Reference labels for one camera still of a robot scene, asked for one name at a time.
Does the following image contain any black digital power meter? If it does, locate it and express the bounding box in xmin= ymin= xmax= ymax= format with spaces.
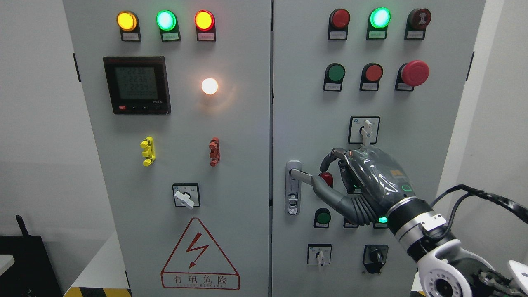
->
xmin=103 ymin=56 xmax=171 ymax=115

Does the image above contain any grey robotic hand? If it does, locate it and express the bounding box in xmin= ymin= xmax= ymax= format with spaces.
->
xmin=310 ymin=146 xmax=430 ymax=233

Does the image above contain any white rotary switch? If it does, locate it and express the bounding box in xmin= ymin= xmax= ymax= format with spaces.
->
xmin=348 ymin=116 xmax=380 ymax=145
xmin=306 ymin=244 xmax=332 ymax=271

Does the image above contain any white rotary switch lower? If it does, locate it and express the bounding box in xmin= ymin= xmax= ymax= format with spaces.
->
xmin=306 ymin=244 xmax=332 ymax=271

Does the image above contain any red push button upper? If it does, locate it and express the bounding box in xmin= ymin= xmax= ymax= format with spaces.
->
xmin=359 ymin=63 xmax=384 ymax=92

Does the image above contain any black box with antenna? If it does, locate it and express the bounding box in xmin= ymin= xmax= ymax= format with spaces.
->
xmin=0 ymin=215 xmax=63 ymax=297

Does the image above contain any white rotary switch left door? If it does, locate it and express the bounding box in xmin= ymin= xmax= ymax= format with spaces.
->
xmin=172 ymin=184 xmax=200 ymax=209

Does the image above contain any red lit indicator light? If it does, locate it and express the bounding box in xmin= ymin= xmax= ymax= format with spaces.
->
xmin=194 ymin=10 xmax=216 ymax=42

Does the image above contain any red terminal connector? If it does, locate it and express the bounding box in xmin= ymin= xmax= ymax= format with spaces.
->
xmin=209 ymin=137 xmax=221 ymax=167

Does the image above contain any grey right cabinet door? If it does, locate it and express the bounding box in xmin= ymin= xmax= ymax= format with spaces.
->
xmin=271 ymin=0 xmax=486 ymax=297

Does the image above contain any red electric hazard warning sticker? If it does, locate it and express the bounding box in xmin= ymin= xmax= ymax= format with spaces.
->
xmin=160 ymin=217 xmax=240 ymax=290

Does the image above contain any white lit indicator light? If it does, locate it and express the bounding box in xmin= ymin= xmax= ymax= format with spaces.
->
xmin=200 ymin=78 xmax=219 ymax=95

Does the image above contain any white rotary switch upper right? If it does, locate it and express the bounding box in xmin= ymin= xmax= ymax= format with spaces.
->
xmin=348 ymin=116 xmax=380 ymax=145

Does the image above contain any green push button upper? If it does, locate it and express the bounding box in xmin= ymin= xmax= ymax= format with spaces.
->
xmin=323 ymin=63 xmax=346 ymax=92

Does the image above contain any red indicator light middle left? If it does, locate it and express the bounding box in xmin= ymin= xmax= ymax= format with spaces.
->
xmin=319 ymin=172 xmax=334 ymax=188

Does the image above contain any green indicator light top left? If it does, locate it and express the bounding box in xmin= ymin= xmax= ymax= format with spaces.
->
xmin=156 ymin=10 xmax=181 ymax=42

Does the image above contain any green lit indicator lower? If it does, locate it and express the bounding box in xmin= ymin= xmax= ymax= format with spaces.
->
xmin=373 ymin=216 xmax=388 ymax=229

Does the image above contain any green push button lower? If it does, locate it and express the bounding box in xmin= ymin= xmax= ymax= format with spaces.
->
xmin=313 ymin=207 xmax=332 ymax=228

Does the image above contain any red emergency stop button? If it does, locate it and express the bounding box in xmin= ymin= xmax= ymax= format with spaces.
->
xmin=394 ymin=60 xmax=429 ymax=92

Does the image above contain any green push button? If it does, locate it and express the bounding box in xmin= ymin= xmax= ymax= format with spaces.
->
xmin=313 ymin=207 xmax=332 ymax=228
xmin=323 ymin=63 xmax=346 ymax=92

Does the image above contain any grey left cabinet door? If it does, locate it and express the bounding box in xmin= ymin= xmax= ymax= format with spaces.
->
xmin=64 ymin=0 xmax=272 ymax=297

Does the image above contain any red indicator light top right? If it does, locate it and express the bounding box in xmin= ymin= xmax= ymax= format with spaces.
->
xmin=328 ymin=8 xmax=351 ymax=41

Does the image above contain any black rotary selector switch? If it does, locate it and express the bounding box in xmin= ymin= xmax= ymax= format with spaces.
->
xmin=362 ymin=244 xmax=389 ymax=274

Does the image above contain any dark red buzzer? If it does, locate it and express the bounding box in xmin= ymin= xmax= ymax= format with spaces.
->
xmin=404 ymin=8 xmax=431 ymax=40

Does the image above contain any grey cabinet door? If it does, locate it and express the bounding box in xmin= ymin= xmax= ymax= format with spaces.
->
xmin=64 ymin=0 xmax=272 ymax=297
xmin=271 ymin=0 xmax=486 ymax=297

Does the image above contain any red push button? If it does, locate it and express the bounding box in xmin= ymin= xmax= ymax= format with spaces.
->
xmin=343 ymin=219 xmax=359 ymax=228
xmin=359 ymin=63 xmax=384 ymax=92

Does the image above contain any silver door handle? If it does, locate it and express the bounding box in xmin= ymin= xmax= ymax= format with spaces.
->
xmin=285 ymin=160 xmax=312 ymax=216

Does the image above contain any white platform with hazard stripes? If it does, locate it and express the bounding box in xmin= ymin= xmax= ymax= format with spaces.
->
xmin=64 ymin=232 xmax=132 ymax=297

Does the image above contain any yellow terminal connector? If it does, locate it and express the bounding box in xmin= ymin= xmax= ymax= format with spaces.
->
xmin=140 ymin=137 xmax=156 ymax=167

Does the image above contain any green lit indicator top right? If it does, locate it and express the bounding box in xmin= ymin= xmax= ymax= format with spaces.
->
xmin=366 ymin=7 xmax=391 ymax=40

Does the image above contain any red push button lower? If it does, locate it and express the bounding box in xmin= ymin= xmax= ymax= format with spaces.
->
xmin=343 ymin=219 xmax=359 ymax=228

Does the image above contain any yellow indicator light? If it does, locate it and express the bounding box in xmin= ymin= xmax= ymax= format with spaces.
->
xmin=116 ymin=11 xmax=141 ymax=42

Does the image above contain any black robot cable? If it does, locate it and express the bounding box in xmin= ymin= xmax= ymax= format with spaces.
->
xmin=423 ymin=184 xmax=528 ymax=238

